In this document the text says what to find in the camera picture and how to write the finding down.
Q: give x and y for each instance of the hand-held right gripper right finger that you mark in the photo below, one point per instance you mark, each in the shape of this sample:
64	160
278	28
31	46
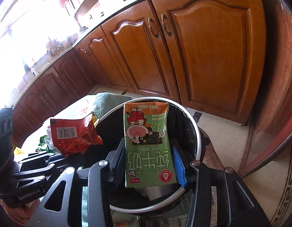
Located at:
179	167

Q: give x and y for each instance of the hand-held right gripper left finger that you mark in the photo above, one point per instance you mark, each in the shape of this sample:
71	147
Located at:
121	165

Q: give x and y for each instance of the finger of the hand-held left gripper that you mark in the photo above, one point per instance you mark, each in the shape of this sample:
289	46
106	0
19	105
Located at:
41	158
46	171

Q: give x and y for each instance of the green milk carton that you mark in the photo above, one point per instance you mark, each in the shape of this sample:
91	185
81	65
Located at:
148	160

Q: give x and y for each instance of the red snack packet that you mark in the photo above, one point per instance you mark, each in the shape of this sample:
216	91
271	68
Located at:
77	137

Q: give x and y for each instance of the white-rimmed black bin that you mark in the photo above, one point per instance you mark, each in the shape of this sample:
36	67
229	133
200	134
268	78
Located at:
185	123

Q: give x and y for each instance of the person's left hand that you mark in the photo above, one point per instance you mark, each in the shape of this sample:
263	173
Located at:
20	214

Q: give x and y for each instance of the green snack wrapper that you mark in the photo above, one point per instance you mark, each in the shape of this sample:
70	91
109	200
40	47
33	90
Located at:
43	144

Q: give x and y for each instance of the crumpled white paper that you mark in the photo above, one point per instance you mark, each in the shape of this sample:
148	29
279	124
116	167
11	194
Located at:
49	137

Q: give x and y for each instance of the light blue floral tablecloth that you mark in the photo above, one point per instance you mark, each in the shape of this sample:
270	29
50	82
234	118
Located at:
72	108

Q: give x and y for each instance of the grey-green crumpled bag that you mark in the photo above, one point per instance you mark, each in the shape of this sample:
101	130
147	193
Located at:
110	101

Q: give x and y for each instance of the wooden base cabinets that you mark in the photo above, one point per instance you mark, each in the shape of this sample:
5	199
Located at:
195	63

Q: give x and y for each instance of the dish rack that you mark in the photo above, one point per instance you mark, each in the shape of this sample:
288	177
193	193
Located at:
54	47

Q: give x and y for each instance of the kitchen window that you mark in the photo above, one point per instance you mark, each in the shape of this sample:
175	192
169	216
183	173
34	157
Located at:
20	28

